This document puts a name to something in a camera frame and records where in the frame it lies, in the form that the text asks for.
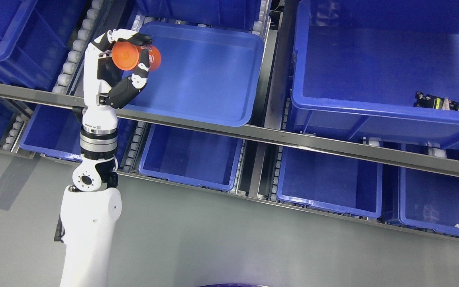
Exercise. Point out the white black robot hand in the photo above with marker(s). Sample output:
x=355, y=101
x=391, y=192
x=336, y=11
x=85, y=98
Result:
x=102, y=97

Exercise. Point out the orange cylindrical capacitor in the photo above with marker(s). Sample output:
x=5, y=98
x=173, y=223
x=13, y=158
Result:
x=126, y=56

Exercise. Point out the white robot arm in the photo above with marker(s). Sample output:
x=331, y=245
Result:
x=90, y=208

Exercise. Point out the white roller track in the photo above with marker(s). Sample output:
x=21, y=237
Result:
x=68, y=77

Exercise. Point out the lower blue bin far left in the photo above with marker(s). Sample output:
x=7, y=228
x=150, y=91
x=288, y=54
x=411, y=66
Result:
x=57, y=132

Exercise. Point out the blue bin upper left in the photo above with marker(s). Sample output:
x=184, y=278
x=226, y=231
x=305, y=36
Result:
x=34, y=40

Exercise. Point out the shallow blue plastic tray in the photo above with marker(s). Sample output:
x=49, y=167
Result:
x=206, y=74

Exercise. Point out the lower blue bin center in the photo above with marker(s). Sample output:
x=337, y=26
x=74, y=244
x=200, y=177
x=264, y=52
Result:
x=190, y=157

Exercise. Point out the blue bin top center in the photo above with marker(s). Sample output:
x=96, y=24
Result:
x=233, y=14

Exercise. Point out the large blue bin right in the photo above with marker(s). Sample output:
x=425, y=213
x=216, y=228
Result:
x=359, y=63

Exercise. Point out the lower blue bin far right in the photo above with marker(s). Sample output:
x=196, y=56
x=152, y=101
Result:
x=428, y=200

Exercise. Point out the steel shelf rail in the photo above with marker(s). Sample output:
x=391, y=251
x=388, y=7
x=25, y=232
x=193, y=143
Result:
x=256, y=134

